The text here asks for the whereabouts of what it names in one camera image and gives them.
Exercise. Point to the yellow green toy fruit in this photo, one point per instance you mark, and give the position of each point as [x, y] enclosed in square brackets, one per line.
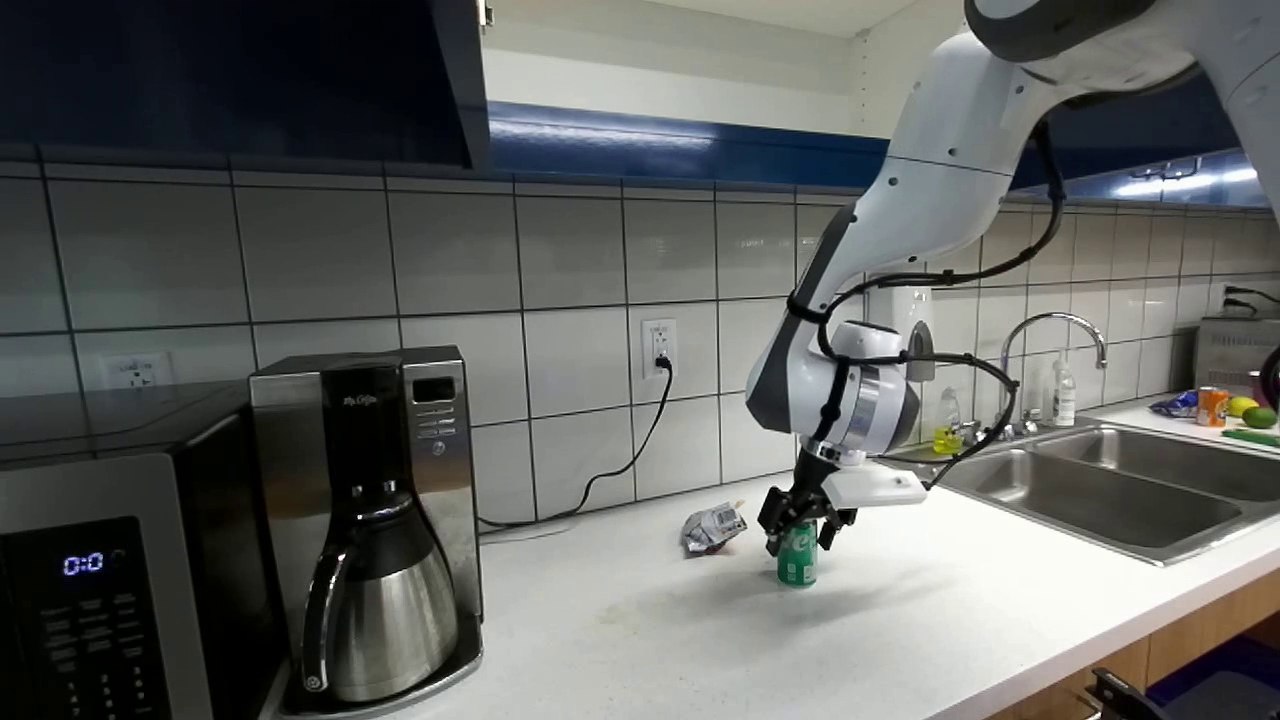
[1240, 405]

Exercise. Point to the flat green item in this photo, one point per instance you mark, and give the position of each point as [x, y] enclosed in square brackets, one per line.
[1253, 439]

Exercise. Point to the white wall outlet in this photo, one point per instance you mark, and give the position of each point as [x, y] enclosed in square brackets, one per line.
[139, 370]
[656, 332]

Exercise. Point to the wooden base cabinet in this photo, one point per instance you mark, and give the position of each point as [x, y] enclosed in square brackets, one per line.
[1203, 627]

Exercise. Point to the stainless steel sink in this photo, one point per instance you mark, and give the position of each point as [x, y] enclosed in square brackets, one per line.
[1104, 500]

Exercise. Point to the blue cabinet door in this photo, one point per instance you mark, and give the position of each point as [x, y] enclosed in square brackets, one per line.
[212, 80]
[1147, 134]

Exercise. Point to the yellow dish soap bottle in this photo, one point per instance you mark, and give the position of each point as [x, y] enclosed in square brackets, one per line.
[944, 442]

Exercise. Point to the blue bin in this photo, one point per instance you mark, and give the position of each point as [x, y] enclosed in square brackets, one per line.
[1221, 683]

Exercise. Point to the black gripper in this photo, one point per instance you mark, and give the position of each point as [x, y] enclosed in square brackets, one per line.
[810, 490]

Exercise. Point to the black steel coffee maker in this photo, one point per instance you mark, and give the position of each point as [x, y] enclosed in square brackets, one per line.
[435, 455]

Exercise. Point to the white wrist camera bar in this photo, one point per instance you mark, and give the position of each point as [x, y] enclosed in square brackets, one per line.
[882, 480]

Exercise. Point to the crumpled snack wrapper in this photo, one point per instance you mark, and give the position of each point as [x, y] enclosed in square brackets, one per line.
[711, 528]

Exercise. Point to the blue red toy item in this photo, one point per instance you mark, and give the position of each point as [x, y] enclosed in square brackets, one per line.
[1176, 405]

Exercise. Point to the small clear bottle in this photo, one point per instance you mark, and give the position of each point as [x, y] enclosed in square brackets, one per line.
[1062, 402]

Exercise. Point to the grey metal appliance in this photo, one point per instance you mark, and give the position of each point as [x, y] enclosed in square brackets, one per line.
[1234, 353]

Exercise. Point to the chrome gooseneck faucet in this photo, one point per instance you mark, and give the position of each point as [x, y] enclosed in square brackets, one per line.
[1053, 319]

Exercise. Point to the steel coffee carafe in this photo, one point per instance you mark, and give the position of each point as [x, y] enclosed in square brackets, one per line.
[384, 623]

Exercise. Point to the orange toy item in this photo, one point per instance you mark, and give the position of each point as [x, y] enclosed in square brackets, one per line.
[1215, 405]

